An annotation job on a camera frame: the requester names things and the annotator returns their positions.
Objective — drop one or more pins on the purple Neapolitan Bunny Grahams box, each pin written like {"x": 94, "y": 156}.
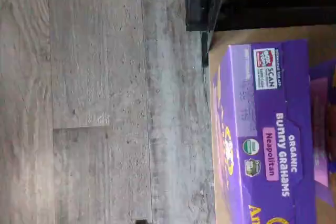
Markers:
{"x": 275, "y": 103}

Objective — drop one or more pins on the wooden shelf board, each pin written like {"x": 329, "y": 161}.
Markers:
{"x": 262, "y": 35}

